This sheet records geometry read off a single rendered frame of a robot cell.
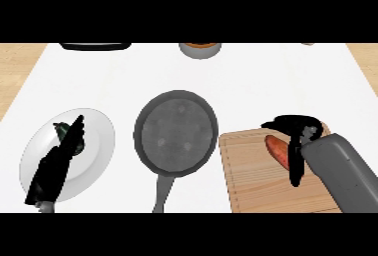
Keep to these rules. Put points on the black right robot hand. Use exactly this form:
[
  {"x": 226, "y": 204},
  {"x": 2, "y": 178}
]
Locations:
[{"x": 294, "y": 128}]

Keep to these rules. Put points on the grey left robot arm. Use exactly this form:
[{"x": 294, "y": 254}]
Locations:
[{"x": 46, "y": 206}]

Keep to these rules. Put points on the grey frying pan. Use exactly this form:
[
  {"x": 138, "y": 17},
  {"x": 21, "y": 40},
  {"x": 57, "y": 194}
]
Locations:
[{"x": 178, "y": 133}]

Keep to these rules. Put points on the wooden cutting board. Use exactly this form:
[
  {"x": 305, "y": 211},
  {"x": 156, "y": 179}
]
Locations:
[{"x": 256, "y": 176}]

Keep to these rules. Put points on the dark green vegetable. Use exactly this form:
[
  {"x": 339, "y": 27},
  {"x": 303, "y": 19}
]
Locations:
[{"x": 63, "y": 128}]

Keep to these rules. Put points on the white round plate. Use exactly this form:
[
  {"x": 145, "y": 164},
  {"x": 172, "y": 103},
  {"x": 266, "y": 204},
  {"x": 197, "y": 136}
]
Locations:
[{"x": 96, "y": 133}]

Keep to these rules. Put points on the grey cup with orange content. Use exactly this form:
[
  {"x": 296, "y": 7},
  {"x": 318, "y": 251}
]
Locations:
[{"x": 200, "y": 50}]

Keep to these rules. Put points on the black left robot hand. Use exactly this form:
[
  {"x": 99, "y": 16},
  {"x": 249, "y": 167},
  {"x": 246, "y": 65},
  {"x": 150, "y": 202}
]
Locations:
[{"x": 52, "y": 170}]

